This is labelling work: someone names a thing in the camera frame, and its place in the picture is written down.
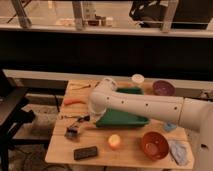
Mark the pale gripper body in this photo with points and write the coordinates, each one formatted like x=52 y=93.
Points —
x=95 y=117

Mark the black handled brush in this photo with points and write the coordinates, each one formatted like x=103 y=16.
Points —
x=72 y=131

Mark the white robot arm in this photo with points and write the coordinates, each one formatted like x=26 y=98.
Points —
x=188 y=113

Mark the red bowl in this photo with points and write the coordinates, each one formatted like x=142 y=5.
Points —
x=154 y=145

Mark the purple bowl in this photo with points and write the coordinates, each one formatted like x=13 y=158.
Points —
x=163 y=88

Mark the green plastic tray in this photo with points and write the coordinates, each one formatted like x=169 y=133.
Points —
x=115 y=118

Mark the metal spoon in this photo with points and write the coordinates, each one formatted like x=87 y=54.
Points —
x=68 y=117

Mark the yellow apple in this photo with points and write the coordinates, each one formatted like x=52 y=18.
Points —
x=114 y=141

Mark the black rectangular sponge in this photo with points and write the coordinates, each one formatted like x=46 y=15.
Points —
x=83 y=153

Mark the yellow banana peeler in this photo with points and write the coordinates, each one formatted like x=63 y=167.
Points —
x=79 y=86

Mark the white plastic cup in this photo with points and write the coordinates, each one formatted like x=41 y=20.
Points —
x=137 y=79

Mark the blue cloth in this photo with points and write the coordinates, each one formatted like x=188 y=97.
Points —
x=178 y=152

